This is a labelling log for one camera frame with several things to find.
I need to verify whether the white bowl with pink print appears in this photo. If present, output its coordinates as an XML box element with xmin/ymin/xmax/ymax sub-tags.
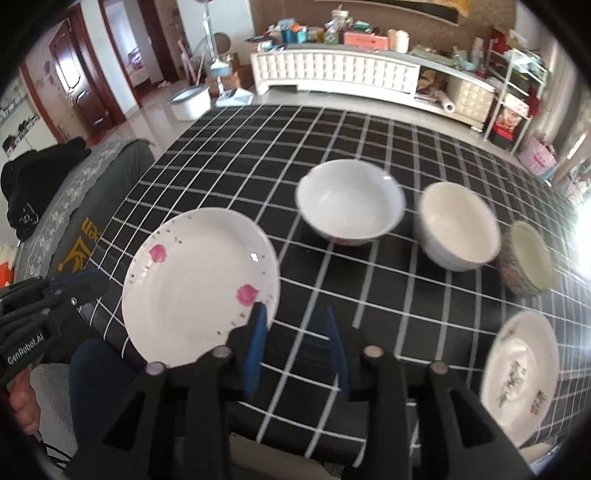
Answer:
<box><xmin>295</xmin><ymin>160</ymin><xmax>407</xmax><ymax>246</ymax></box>

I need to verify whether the black checked tablecloth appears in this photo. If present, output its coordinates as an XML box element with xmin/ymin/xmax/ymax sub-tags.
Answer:
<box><xmin>81</xmin><ymin>104</ymin><xmax>583</xmax><ymax>468</ymax></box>

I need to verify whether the white metal rack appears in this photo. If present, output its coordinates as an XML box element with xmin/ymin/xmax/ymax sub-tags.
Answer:
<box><xmin>482</xmin><ymin>46</ymin><xmax>551</xmax><ymax>154</ymax></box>

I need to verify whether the white and orange plush toy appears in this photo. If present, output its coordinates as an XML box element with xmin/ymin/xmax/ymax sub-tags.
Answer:
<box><xmin>0</xmin><ymin>242</ymin><xmax>17</xmax><ymax>288</ymax></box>

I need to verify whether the white plate with floral print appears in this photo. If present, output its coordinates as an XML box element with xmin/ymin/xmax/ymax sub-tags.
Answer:
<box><xmin>479</xmin><ymin>310</ymin><xmax>561</xmax><ymax>448</ymax></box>

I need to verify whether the patterned bowl with cream inside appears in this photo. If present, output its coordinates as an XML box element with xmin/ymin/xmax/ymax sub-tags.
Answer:
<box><xmin>499</xmin><ymin>220</ymin><xmax>557</xmax><ymax>297</ymax></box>

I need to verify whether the person's left hand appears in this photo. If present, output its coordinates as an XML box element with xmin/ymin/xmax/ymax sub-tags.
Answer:
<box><xmin>8</xmin><ymin>368</ymin><xmax>41</xmax><ymax>439</ymax></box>

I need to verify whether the white floor stand pole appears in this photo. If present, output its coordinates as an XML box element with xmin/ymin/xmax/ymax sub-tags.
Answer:
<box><xmin>196</xmin><ymin>0</ymin><xmax>219</xmax><ymax>63</ymax></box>

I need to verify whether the white cylinder container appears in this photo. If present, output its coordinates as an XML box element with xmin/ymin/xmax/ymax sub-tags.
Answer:
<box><xmin>388</xmin><ymin>28</ymin><xmax>411</xmax><ymax>54</ymax></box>

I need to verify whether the black cable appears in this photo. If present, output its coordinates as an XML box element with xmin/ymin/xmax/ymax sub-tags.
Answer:
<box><xmin>28</xmin><ymin>436</ymin><xmax>72</xmax><ymax>468</ymax></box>

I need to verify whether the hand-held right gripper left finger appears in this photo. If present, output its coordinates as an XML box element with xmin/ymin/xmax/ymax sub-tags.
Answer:
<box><xmin>65</xmin><ymin>302</ymin><xmax>271</xmax><ymax>480</ymax></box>

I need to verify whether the pink box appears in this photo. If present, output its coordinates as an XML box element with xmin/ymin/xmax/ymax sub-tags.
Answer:
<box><xmin>344</xmin><ymin>31</ymin><xmax>389</xmax><ymax>51</ymax></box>

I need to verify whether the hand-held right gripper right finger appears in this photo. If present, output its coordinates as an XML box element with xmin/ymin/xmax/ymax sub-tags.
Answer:
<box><xmin>323</xmin><ymin>305</ymin><xmax>536</xmax><ymax>480</ymax></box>

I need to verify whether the white tufted cabinet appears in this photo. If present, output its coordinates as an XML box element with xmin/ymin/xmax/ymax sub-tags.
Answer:
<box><xmin>250</xmin><ymin>44</ymin><xmax>497</xmax><ymax>132</ymax></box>

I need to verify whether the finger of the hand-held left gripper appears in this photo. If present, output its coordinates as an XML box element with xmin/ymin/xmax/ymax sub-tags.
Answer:
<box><xmin>0</xmin><ymin>287</ymin><xmax>112</xmax><ymax>324</ymax></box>
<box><xmin>0</xmin><ymin>269</ymin><xmax>110</xmax><ymax>301</ymax></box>

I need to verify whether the white bin with grey lid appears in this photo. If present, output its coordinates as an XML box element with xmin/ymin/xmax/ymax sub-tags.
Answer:
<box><xmin>168</xmin><ymin>85</ymin><xmax>211</xmax><ymax>122</ymax></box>

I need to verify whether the plain white bowl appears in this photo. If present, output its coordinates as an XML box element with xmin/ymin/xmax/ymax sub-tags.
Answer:
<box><xmin>413</xmin><ymin>182</ymin><xmax>502</xmax><ymax>272</ymax></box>

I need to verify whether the brown wooden door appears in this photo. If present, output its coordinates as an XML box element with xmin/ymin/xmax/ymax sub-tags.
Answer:
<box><xmin>48</xmin><ymin>30</ymin><xmax>115</xmax><ymax>136</ymax></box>

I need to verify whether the white flat appliance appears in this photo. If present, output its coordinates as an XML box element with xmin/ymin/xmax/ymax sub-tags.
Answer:
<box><xmin>216</xmin><ymin>89</ymin><xmax>254</xmax><ymax>109</ymax></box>

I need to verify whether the pink bag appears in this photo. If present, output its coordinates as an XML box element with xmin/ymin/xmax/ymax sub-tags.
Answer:
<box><xmin>517</xmin><ymin>136</ymin><xmax>560</xmax><ymax>179</ymax></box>

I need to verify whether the cardboard box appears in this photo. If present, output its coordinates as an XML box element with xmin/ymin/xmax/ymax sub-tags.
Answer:
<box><xmin>205</xmin><ymin>53</ymin><xmax>254</xmax><ymax>95</ymax></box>

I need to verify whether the grey sofa with yellow print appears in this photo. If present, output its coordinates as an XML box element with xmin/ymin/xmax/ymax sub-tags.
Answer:
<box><xmin>16</xmin><ymin>138</ymin><xmax>156</xmax><ymax>287</ymax></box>

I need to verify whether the white plate with pink flowers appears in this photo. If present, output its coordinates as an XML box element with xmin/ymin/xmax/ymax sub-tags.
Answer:
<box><xmin>121</xmin><ymin>208</ymin><xmax>281</xmax><ymax>368</ymax></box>

